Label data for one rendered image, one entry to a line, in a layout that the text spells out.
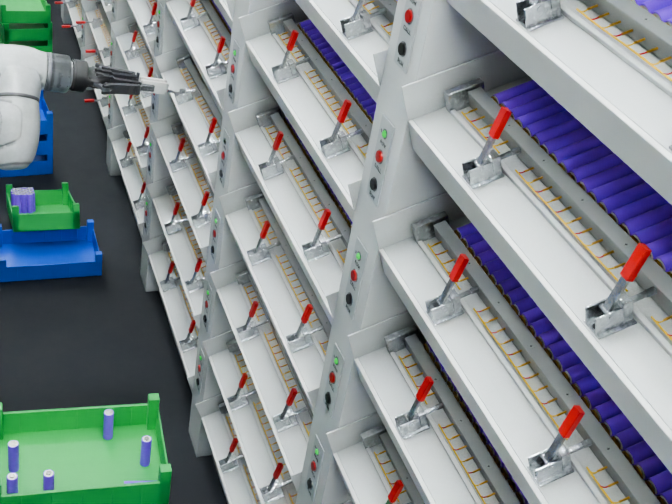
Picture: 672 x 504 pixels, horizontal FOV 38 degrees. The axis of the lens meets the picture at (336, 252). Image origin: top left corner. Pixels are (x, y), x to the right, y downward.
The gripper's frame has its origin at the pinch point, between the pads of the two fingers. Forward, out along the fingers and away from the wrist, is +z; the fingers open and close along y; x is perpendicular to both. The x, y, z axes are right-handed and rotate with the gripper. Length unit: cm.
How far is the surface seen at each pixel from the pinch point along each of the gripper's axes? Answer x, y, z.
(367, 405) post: 6, 122, 9
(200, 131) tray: -2.8, 16.9, 8.9
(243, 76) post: 27, 52, 2
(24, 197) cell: -72, -62, -16
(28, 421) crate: -32, 84, -33
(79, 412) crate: -30, 85, -25
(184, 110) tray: -3.5, 4.9, 7.7
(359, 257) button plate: 30, 118, 1
